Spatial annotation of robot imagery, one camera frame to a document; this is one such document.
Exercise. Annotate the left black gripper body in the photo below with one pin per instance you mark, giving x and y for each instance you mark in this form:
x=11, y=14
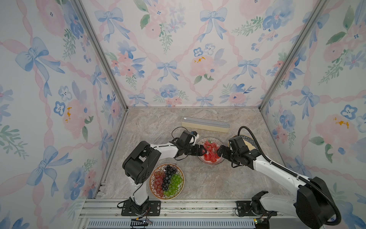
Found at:
x=190, y=150

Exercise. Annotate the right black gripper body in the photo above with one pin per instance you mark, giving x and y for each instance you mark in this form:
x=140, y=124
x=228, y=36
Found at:
x=233, y=155

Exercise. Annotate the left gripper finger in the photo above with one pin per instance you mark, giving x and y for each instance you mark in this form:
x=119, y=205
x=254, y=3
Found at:
x=200, y=152
x=199, y=148

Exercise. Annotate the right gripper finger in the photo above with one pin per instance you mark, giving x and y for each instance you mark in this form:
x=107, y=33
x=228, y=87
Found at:
x=223, y=157
x=223, y=151

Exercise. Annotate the glass bowl with striped rim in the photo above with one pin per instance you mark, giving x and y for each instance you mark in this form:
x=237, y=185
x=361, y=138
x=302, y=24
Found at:
x=210, y=140

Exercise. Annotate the cream plastic wrap dispenser box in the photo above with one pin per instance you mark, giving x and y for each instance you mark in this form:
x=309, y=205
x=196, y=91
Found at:
x=203, y=124

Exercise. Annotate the round plate with grapes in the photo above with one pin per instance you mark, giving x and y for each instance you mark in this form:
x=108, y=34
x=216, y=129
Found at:
x=166, y=181

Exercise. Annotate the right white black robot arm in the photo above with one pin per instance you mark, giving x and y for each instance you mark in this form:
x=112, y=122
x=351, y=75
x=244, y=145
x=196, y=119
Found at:
x=312, y=202

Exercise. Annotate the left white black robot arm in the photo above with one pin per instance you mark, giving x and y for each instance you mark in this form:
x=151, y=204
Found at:
x=140, y=164

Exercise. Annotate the red strawberries pile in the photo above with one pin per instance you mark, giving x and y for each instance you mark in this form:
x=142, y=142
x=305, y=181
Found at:
x=211, y=155

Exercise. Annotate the slice of bread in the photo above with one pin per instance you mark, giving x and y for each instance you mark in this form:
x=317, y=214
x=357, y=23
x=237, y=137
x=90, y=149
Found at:
x=250, y=143

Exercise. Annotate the mixed colour grapes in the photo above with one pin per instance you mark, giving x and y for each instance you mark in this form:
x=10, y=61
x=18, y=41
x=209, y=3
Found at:
x=167, y=181

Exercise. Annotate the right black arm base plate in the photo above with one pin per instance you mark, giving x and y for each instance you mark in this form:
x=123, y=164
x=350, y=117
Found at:
x=252, y=208

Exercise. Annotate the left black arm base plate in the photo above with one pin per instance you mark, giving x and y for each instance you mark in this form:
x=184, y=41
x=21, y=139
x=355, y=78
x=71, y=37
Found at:
x=149, y=208

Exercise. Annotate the aluminium mounting rail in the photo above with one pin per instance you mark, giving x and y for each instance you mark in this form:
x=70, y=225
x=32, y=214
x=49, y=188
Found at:
x=182, y=214

